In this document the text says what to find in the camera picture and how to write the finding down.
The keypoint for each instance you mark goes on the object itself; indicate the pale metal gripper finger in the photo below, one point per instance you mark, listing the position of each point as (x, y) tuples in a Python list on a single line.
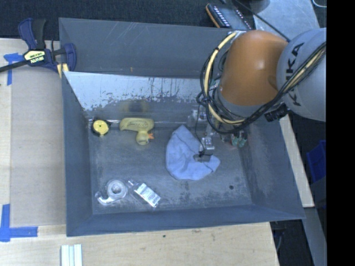
[(208, 144), (197, 118)]

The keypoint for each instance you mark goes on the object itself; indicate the pale blue cloth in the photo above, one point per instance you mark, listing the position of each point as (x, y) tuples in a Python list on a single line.
[(181, 159)]

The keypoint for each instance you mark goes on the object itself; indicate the yellow rubber duck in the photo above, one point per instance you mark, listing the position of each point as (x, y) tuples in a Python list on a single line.
[(137, 125)]

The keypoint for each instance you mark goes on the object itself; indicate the clear packet with white label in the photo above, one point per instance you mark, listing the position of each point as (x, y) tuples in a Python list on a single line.
[(145, 194)]

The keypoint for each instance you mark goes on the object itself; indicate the grey metal bin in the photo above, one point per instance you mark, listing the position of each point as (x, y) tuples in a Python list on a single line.
[(138, 46)]

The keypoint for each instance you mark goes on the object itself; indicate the yellow and black tape measure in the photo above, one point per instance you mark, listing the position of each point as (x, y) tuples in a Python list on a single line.
[(100, 126)]

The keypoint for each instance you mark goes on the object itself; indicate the clear tape dispenser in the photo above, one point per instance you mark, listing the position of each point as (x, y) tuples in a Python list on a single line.
[(115, 190)]

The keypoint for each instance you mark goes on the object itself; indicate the black cylinder on white bracket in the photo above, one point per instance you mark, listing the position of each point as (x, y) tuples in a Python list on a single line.
[(276, 113)]

